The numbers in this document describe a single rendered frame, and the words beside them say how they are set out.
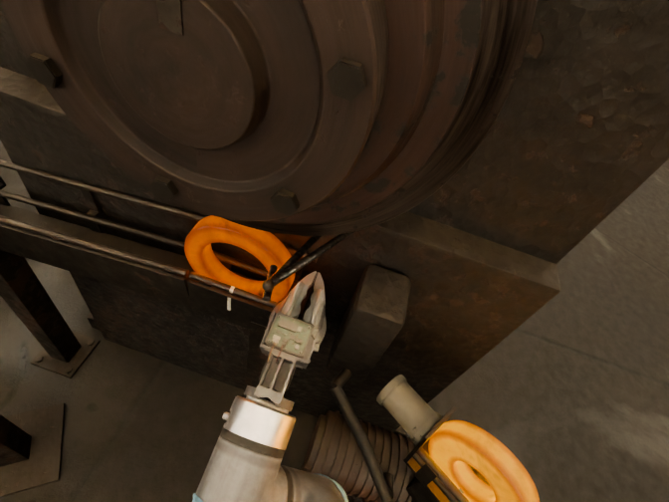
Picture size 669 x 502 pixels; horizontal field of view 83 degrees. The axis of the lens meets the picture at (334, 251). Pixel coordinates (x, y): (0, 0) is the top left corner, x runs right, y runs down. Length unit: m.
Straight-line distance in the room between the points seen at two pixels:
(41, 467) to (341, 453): 0.86
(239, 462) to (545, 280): 0.49
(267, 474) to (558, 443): 1.29
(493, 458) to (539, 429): 1.09
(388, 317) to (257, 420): 0.23
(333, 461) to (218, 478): 0.28
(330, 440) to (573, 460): 1.11
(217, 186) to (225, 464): 0.34
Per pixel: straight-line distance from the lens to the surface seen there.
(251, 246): 0.57
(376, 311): 0.57
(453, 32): 0.32
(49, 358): 1.48
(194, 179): 0.38
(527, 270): 0.65
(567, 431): 1.74
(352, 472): 0.78
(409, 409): 0.64
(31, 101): 0.78
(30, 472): 1.37
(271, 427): 0.54
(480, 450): 0.58
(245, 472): 0.54
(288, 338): 0.54
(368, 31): 0.26
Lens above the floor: 1.26
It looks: 48 degrees down
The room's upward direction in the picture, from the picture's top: 19 degrees clockwise
